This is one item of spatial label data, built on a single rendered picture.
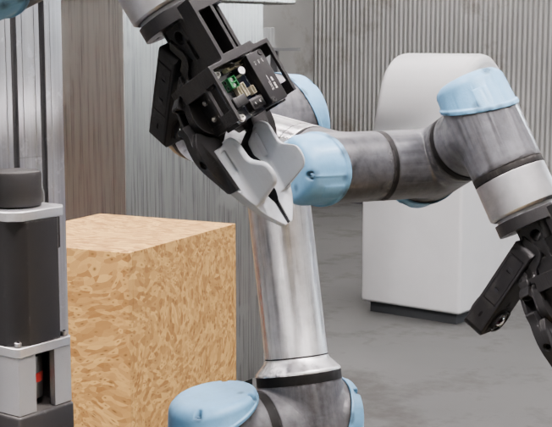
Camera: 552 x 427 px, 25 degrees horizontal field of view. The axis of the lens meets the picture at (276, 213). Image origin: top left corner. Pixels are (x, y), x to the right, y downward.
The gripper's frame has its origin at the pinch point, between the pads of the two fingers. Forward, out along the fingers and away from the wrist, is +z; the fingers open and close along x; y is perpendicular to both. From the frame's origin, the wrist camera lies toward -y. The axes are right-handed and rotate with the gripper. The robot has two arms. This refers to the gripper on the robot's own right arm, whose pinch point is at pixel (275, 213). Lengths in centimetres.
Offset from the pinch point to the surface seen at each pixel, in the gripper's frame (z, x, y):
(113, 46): -74, 207, -334
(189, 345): 26, 80, -173
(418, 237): 87, 425, -487
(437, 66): 1, 478, -453
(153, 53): -64, 223, -336
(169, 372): 28, 70, -171
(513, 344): 160, 402, -434
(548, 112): 96, 833, -712
